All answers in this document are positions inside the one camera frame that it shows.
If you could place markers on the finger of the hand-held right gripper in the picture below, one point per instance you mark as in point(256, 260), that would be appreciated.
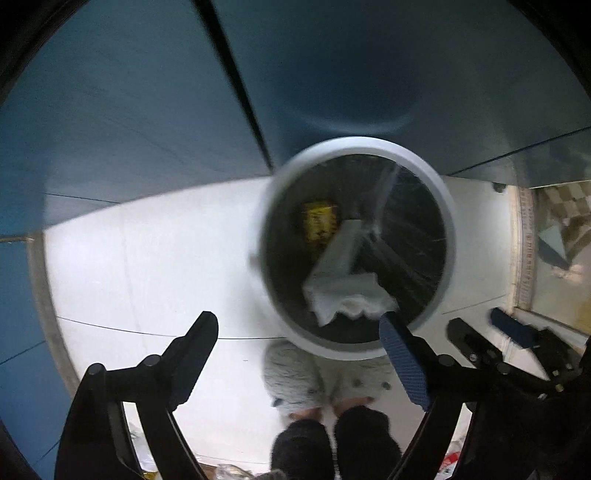
point(512, 328)
point(471, 344)

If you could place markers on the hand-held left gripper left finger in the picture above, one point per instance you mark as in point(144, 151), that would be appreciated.
point(183, 378)

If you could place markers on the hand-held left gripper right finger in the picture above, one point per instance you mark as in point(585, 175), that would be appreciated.
point(406, 364)

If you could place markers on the white tissue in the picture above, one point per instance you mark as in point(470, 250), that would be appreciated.
point(346, 295)

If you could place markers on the white round trash bin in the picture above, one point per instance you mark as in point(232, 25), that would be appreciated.
point(286, 323)

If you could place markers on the grey fluffy slipper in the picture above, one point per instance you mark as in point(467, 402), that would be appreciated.
point(364, 378)
point(291, 378)

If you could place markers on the stone door threshold strip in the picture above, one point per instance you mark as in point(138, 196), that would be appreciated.
point(524, 249)

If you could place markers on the person's right leg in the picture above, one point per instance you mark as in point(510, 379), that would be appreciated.
point(367, 443)

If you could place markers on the person's leg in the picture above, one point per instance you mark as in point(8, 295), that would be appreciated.
point(367, 443)
point(300, 450)

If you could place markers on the clear plastic packaging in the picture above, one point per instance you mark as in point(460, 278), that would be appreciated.
point(231, 471)

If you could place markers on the red and white wrapper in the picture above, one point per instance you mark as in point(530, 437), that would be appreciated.
point(450, 461)

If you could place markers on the white cardboard box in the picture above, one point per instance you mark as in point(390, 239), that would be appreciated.
point(339, 254)

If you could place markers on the person's left leg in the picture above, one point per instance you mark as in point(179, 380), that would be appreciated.
point(300, 450)

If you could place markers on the checkered floor mat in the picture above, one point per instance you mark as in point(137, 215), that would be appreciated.
point(568, 203)

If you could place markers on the black bin liner bag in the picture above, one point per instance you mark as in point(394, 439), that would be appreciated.
point(415, 217)

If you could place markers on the small black door stopper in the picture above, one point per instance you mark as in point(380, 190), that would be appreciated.
point(497, 187)

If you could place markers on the yellow snack packet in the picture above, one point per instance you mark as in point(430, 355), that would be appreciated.
point(319, 221)

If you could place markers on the blue cabinet door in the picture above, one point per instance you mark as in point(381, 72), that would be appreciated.
point(369, 64)
point(115, 106)

